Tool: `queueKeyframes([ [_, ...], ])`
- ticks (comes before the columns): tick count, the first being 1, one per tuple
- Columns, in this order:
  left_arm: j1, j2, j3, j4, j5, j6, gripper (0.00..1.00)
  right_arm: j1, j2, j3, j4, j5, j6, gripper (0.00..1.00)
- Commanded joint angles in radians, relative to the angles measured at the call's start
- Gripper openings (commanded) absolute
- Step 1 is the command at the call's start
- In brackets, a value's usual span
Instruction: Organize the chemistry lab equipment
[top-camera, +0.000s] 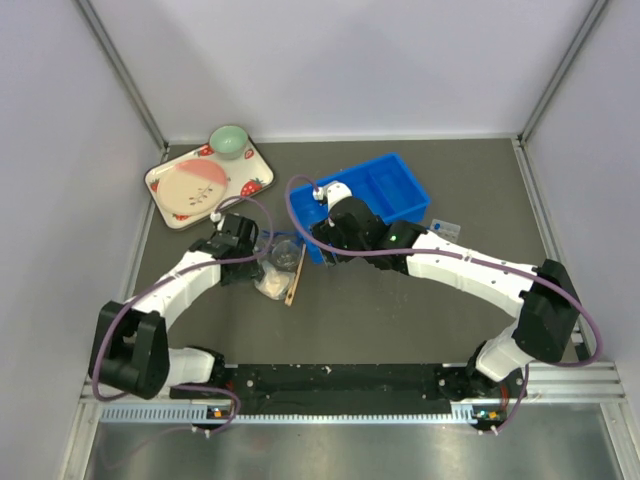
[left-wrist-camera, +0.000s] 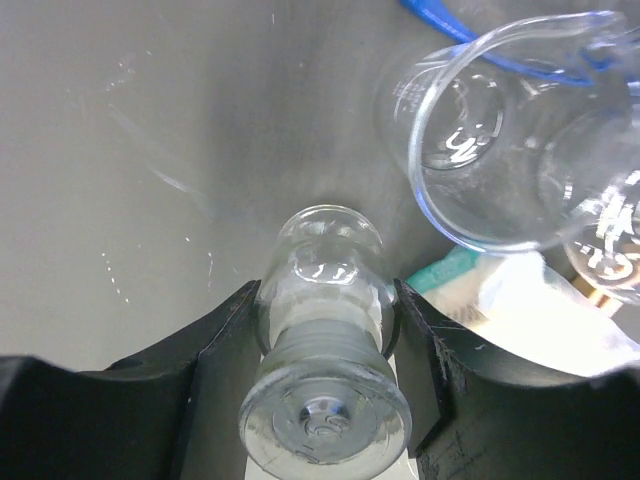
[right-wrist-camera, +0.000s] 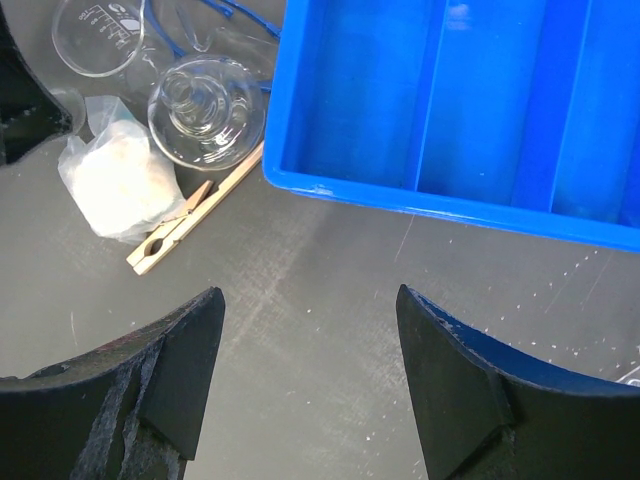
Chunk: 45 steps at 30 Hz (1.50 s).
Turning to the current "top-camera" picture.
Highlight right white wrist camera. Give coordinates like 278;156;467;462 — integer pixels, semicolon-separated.
312;181;353;210

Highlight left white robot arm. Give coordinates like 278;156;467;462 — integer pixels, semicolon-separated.
88;214;263;400

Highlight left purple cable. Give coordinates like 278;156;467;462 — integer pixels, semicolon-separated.
92;195;275;431

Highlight clear glass flask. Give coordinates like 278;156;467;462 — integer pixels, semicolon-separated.
271;239;302;272

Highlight wooden test tube clamp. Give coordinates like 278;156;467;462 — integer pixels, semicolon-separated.
285;244;307;307

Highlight clear acrylic tube rack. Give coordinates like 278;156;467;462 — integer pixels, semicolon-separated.
429;219;461;244

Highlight pink cream plate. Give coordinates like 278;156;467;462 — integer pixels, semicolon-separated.
156;159;228;216

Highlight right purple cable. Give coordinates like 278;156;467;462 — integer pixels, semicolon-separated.
284;174;604;434

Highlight blue rimmed safety goggles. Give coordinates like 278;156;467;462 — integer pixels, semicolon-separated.
254;229;302;251

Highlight beige crumpled glove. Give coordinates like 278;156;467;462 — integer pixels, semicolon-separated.
254;262;294;300

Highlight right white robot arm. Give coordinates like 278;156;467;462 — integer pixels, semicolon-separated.
310;197;578;396

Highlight green ceramic bowl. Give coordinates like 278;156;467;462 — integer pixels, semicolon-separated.
209;125;249;160

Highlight grey slotted cable duct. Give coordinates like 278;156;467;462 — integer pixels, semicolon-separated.
100;404;503;426

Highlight strawberry pattern tray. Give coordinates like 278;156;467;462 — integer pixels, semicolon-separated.
144;142;275;230

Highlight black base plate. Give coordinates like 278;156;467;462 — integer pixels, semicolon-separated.
169;363;501;416

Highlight blue plastic divided bin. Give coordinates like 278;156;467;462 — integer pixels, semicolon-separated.
288;152;432;264

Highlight purple cable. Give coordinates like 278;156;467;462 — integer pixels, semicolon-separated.
92;195;275;431
284;174;604;434

